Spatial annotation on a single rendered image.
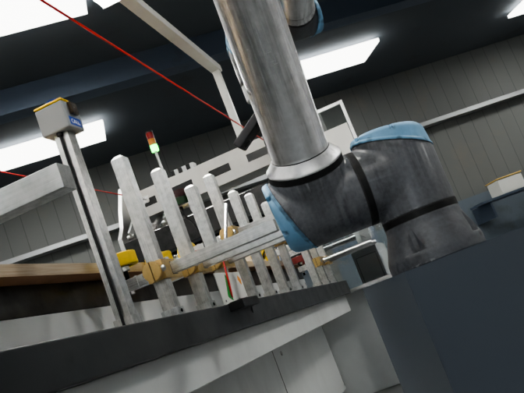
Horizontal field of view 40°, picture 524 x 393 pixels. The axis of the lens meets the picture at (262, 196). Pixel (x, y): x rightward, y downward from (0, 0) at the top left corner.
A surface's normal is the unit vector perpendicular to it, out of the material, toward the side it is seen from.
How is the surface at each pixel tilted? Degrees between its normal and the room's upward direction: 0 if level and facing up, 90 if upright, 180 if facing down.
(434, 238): 70
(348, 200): 102
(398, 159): 87
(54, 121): 90
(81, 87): 90
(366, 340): 90
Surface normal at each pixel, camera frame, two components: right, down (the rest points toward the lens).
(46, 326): 0.90, -0.39
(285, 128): -0.12, 0.41
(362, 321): -0.26, -0.08
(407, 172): -0.06, -0.15
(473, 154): 0.16, -0.24
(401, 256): -0.83, -0.15
